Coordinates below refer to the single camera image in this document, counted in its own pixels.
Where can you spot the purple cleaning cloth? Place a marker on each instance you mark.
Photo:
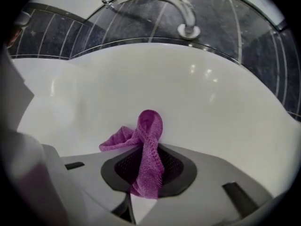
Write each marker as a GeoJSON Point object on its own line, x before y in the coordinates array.
{"type": "Point", "coordinates": [150, 154]}

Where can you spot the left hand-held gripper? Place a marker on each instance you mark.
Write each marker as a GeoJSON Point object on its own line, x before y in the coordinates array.
{"type": "Point", "coordinates": [23, 19]}

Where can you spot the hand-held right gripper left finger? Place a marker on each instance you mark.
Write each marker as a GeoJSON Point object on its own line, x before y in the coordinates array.
{"type": "Point", "coordinates": [87, 173]}

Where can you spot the chrome grab bar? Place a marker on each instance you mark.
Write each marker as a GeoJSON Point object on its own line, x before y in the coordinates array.
{"type": "Point", "coordinates": [188, 10]}

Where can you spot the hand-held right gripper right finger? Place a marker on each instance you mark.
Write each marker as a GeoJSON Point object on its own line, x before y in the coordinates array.
{"type": "Point", "coordinates": [211, 182]}

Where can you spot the white bathtub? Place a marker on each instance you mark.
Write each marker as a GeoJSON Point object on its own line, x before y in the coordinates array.
{"type": "Point", "coordinates": [188, 91]}

